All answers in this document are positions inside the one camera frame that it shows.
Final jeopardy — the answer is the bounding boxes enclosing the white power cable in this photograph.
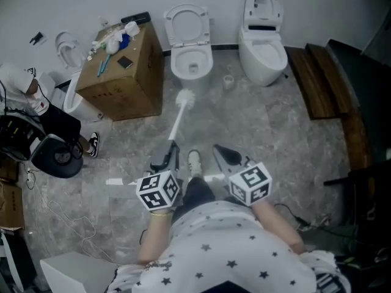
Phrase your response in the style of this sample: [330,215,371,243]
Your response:
[26,169,123,267]

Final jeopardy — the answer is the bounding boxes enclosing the small brown cardboard box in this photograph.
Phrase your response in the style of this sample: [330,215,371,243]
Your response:
[0,181,25,230]

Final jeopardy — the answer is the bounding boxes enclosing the blue cloth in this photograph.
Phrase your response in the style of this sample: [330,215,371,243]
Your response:
[117,32,131,51]

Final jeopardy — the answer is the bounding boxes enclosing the white plastic drain pipe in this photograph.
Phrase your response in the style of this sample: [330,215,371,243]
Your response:
[91,26,122,50]

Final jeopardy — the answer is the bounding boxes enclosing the white toilet brush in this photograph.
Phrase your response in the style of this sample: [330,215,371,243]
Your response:
[167,88,196,141]

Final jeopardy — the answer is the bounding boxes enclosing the black equipment rack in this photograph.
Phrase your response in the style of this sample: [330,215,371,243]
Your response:
[323,160,391,293]

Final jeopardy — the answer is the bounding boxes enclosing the black floor cable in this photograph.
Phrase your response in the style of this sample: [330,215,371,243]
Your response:
[274,203,331,230]

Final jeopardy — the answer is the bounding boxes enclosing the white slim-seat toilet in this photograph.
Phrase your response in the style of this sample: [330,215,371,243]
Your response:
[54,31,104,123]

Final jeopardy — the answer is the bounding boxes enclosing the black smartphone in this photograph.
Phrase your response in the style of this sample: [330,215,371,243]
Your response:
[117,56,134,70]

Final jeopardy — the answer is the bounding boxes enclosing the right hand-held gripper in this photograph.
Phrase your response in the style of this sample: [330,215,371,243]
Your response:
[213,144,273,208]

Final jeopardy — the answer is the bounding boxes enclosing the large brown cardboard box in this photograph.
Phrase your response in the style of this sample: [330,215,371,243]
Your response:
[75,21,164,121]

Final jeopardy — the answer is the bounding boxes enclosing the dark wooden step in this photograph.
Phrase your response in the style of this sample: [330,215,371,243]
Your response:
[283,43,351,121]

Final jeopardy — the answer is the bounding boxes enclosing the person's black trousers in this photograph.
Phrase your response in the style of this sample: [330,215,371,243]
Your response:
[172,175,254,222]

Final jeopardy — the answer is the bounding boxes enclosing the white toilet paper roll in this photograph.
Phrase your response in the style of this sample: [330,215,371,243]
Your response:
[124,21,141,37]

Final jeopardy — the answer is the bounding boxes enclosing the white oval smart toilet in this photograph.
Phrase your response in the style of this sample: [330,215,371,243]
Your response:
[238,0,288,87]

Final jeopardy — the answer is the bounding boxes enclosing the white box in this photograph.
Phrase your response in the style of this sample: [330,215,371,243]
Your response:
[39,251,120,293]

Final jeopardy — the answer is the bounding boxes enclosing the black curved platform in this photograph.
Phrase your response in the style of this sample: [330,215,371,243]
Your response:
[325,38,391,170]

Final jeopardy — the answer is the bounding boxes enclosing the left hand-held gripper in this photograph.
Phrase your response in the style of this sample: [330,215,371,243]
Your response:
[136,139,184,212]

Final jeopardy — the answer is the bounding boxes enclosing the black equipment case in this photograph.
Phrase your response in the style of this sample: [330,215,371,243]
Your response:
[0,107,46,161]

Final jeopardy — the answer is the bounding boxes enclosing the white cloth bundle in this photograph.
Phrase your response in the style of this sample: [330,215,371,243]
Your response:
[105,35,120,56]

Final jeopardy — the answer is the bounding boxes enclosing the person's right forearm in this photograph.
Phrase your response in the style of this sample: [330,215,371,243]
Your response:
[252,198,306,255]

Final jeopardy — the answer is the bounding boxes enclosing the person's left forearm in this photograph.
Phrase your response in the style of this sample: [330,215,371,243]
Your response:
[137,209,175,267]

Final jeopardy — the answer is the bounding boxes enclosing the round black white appliance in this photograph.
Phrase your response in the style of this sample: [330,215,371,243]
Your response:
[30,134,84,179]

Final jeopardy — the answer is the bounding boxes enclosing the white square-tank toilet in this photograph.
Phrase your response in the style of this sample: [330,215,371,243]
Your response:
[163,4,214,93]

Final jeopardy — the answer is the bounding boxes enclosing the white star-print shirt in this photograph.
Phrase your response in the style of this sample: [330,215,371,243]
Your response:
[105,200,352,293]

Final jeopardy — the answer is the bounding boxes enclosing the person's white shoe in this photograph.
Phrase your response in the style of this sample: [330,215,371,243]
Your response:
[187,150,203,178]

